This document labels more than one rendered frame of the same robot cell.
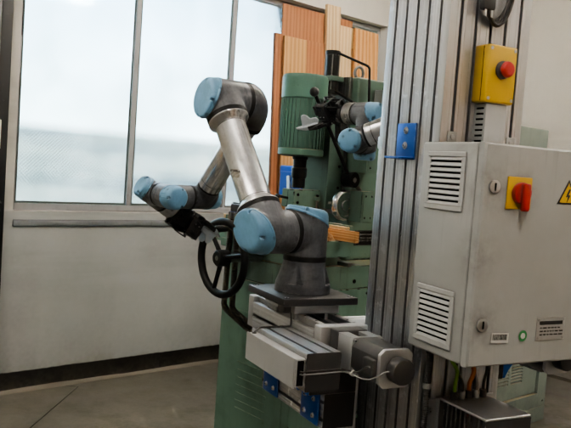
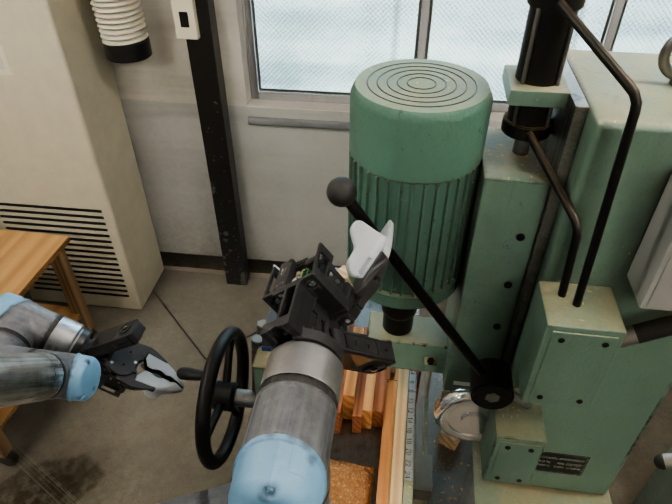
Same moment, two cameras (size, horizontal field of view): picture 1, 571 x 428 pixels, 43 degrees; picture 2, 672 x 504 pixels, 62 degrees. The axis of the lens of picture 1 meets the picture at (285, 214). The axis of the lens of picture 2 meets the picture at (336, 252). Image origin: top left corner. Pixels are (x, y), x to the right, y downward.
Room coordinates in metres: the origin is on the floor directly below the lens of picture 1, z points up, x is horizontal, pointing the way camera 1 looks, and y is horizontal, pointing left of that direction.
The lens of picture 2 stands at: (2.32, -0.47, 1.78)
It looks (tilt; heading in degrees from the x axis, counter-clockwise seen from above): 39 degrees down; 49
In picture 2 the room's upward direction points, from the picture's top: straight up
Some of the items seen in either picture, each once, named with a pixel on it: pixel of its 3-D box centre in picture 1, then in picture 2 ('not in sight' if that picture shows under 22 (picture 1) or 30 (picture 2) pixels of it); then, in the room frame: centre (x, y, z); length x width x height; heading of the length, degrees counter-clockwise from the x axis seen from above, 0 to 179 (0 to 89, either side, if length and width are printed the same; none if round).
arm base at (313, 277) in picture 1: (303, 273); not in sight; (1.98, -0.06, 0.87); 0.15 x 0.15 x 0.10
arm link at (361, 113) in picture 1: (368, 114); (285, 455); (2.46, -0.25, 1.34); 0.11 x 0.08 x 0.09; 41
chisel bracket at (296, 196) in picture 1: (301, 199); (406, 345); (2.85, -0.06, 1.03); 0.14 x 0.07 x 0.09; 131
